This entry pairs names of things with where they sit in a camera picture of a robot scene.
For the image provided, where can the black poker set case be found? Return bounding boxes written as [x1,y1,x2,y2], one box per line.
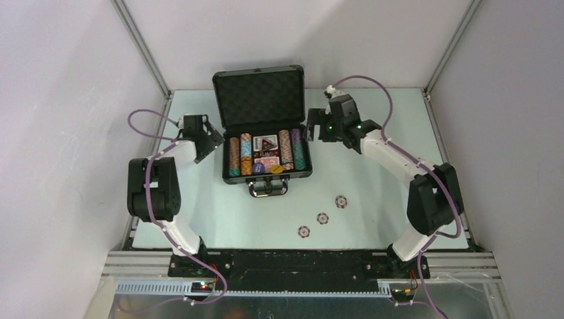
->
[212,64,313,198]

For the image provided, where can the blue small blind button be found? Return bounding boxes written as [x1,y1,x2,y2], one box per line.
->
[252,162,265,175]

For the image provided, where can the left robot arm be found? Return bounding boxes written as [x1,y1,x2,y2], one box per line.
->
[127,113,224,256]

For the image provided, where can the purple chip stack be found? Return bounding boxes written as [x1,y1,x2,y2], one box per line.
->
[290,128,302,148]

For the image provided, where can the yellow round button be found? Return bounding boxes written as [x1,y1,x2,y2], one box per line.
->
[270,165,285,174]

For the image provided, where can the pink brown chip stack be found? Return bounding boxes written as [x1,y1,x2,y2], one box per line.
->
[279,130,295,170]

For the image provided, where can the poker chip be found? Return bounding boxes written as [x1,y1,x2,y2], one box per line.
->
[335,195,348,209]
[297,225,311,239]
[316,213,329,225]

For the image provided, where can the black triangular all-in marker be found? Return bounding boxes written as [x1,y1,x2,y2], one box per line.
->
[255,136,278,152]

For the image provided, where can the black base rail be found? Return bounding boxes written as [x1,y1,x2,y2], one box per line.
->
[168,249,430,294]

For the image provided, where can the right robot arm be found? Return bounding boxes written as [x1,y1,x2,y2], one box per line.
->
[305,91,464,262]

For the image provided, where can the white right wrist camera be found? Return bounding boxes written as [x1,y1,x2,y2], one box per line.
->
[324,85,345,100]

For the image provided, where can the blue playing card deck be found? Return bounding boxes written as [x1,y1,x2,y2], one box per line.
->
[253,135,279,152]

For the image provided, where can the brown teal chip stack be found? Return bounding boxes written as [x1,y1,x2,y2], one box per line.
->
[229,137,241,177]

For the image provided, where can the orange blue chip stack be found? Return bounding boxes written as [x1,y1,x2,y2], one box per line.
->
[240,133,253,175]

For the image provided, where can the red playing card deck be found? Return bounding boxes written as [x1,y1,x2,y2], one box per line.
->
[253,156,280,173]

